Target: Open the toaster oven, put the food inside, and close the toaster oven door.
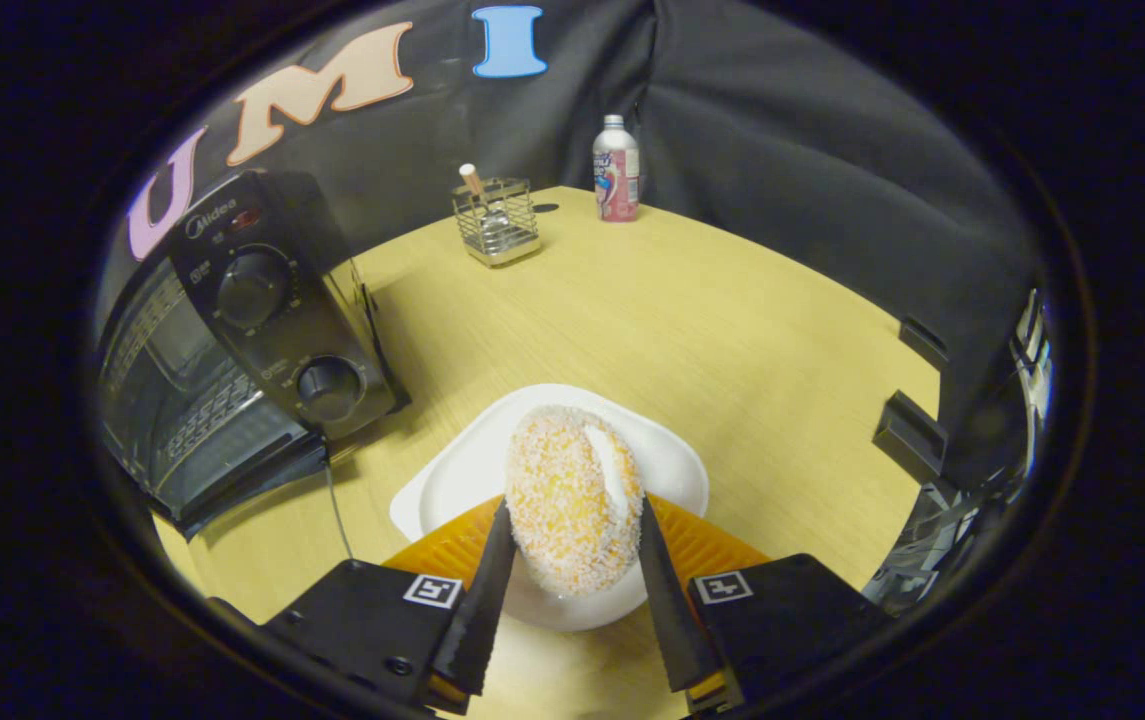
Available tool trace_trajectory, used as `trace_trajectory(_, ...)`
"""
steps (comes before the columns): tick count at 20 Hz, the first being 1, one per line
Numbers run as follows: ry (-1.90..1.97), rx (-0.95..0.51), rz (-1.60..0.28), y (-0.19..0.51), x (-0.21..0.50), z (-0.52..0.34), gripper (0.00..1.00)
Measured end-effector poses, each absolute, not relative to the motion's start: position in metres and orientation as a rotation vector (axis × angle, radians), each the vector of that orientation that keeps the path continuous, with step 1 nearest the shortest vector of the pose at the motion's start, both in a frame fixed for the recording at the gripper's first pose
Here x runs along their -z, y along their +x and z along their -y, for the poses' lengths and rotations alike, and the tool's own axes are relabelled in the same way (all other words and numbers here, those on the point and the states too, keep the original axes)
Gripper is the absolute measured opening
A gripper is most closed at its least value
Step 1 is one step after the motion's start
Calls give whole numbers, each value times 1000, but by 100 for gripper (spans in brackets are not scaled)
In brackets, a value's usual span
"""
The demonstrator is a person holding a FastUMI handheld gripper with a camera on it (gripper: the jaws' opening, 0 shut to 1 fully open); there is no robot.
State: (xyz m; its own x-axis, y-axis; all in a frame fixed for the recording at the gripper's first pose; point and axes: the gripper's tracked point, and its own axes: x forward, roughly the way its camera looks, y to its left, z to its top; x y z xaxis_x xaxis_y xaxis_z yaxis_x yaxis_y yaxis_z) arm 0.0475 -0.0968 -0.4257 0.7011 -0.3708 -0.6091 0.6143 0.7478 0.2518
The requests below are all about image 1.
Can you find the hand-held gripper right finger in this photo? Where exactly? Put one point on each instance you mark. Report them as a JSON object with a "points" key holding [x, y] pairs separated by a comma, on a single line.
{"points": [[672, 620]]}

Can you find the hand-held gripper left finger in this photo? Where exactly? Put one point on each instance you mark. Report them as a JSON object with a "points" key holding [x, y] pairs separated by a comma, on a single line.
{"points": [[482, 620]]}

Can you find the sugar coated bread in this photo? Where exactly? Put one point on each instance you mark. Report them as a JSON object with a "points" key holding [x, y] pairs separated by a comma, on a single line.
{"points": [[567, 500]]}

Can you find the black toaster oven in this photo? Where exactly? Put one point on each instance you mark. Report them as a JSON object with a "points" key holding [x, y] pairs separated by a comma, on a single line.
{"points": [[272, 300]]}

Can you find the white plate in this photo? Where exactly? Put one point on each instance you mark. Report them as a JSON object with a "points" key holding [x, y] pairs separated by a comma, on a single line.
{"points": [[462, 470]]}

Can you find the black table clamp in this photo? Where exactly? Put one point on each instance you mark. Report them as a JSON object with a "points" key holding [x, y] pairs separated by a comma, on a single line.
{"points": [[907, 435], [922, 343]]}

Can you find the wooden stick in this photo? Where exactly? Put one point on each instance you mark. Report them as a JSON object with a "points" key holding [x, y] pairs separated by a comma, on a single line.
{"points": [[472, 180]]}

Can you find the pink label drink bottle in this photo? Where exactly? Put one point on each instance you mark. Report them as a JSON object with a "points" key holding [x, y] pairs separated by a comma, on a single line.
{"points": [[617, 170]]}

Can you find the black backdrop cloth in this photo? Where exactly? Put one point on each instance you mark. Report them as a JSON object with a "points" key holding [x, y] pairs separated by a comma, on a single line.
{"points": [[782, 120]]}

